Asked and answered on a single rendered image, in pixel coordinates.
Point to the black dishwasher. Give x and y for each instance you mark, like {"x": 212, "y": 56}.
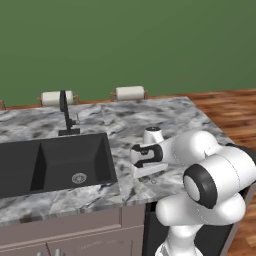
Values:
{"x": 151, "y": 233}

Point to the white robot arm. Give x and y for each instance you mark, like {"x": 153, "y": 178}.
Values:
{"x": 216, "y": 173}

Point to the black tap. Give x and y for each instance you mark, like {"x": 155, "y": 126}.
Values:
{"x": 66, "y": 113}

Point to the mauve cupboard door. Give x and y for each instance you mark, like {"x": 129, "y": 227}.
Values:
{"x": 100, "y": 243}

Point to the wide mauve drawer front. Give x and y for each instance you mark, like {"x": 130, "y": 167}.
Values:
{"x": 60, "y": 228}

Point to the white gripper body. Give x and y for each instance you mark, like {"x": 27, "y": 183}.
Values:
{"x": 146, "y": 169}

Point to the black double sink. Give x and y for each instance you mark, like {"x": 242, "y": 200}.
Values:
{"x": 66, "y": 160}

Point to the white stool with brown frame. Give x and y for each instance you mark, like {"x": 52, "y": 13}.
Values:
{"x": 130, "y": 92}
{"x": 51, "y": 98}

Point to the narrow mauve drawer front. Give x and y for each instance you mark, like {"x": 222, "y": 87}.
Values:
{"x": 133, "y": 215}

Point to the brown stool frame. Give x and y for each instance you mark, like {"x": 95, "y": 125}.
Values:
{"x": 2, "y": 105}

